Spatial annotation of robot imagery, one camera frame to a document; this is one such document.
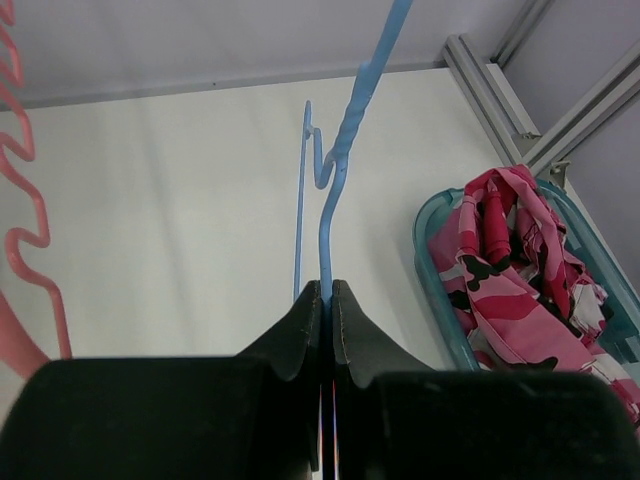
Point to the teal plastic basket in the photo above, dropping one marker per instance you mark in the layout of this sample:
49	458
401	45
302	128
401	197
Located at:
620	338

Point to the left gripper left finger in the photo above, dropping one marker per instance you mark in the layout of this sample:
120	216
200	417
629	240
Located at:
253	415

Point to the blue wire hanger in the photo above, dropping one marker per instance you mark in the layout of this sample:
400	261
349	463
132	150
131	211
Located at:
330	168

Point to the pink camouflage garment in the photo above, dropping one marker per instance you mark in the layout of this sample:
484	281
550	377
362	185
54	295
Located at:
523	300

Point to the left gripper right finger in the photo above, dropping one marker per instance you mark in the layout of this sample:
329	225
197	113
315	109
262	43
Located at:
398	419

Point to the right aluminium frame post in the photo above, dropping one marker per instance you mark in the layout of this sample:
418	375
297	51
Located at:
560	91

